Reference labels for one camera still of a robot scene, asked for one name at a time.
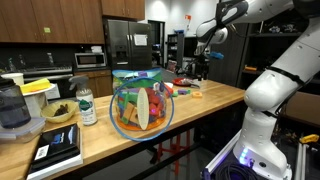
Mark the red plate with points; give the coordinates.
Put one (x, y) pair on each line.
(178, 81)

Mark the white spray bottle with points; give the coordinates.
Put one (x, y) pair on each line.
(86, 106)

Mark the dark transparent pitcher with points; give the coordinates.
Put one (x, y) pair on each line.
(13, 106)

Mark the clear plastic lidded container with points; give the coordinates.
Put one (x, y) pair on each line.
(23, 133)

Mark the purple foam block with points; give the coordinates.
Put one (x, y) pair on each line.
(182, 92)

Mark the stainless steel refrigerator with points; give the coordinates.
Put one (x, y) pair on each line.
(128, 46)

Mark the brown wooden upper cabinets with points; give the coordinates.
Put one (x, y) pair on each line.
(66, 20)

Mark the black kitchen stove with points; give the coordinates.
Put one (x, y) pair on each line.
(46, 75)

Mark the grey knitted cloth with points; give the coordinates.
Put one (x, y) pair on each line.
(192, 83)

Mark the green cylinder foam block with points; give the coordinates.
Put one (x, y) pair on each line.
(175, 94)

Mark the white cup with rim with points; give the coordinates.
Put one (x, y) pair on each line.
(13, 79)

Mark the wooden stool red legs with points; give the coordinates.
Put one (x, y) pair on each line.
(173, 150)

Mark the light orange block with hole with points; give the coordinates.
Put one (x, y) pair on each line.
(197, 94)

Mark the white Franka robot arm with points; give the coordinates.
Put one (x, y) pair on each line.
(270, 93)

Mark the brown wooden lower cabinet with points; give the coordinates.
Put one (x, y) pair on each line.
(98, 83)

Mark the black computer monitor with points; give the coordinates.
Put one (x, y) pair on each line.
(190, 46)

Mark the yellow bowl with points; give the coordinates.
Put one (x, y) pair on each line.
(55, 115)

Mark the black metal table frame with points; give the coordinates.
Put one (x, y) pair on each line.
(173, 159)

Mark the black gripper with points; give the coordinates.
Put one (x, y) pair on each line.
(201, 66)

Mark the white tub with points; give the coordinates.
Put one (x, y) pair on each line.
(35, 105)

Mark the silver microwave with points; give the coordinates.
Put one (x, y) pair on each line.
(90, 60)

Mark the green sticker on cabinet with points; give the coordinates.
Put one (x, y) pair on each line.
(47, 30)

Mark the dark shelving unit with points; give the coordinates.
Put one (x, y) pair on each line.
(263, 50)

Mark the yellow sponge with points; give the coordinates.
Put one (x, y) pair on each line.
(35, 86)

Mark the green bone-shaped foam block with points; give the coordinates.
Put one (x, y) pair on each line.
(188, 91)

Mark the clear plastic bag of blocks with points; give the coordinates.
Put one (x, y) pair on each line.
(141, 106)

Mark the white paper on refrigerator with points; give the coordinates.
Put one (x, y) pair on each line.
(140, 40)

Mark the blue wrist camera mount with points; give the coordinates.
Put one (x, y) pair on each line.
(217, 55)

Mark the white stack above microwave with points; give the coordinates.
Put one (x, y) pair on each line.
(96, 49)

